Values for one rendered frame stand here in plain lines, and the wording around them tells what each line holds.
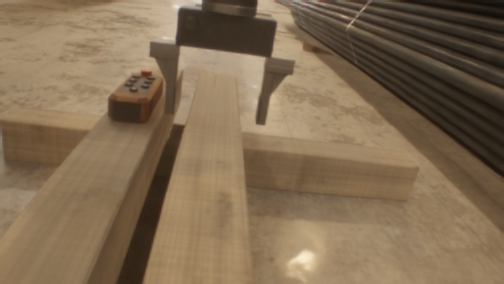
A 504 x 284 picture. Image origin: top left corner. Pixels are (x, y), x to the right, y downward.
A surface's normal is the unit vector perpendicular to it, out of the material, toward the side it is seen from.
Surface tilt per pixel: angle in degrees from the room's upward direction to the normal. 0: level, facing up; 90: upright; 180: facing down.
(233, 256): 0
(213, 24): 90
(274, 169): 90
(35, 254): 0
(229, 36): 90
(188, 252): 0
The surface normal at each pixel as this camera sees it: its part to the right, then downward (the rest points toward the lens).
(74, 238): 0.14, -0.91
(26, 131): 0.06, 0.40
